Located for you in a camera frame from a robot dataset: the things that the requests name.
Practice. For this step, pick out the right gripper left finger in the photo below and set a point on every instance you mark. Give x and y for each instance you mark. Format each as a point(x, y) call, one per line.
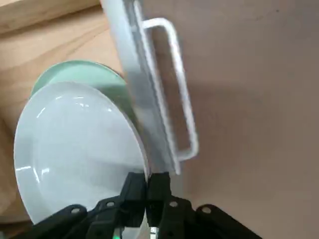
point(104, 219)

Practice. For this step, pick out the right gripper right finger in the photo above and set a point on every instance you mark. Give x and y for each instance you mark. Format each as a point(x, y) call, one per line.
point(179, 219)

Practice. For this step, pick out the white plate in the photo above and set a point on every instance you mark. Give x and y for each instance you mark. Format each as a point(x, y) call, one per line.
point(74, 149)

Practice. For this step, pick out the light green plate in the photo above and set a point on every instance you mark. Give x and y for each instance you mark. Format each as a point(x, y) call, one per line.
point(82, 72)

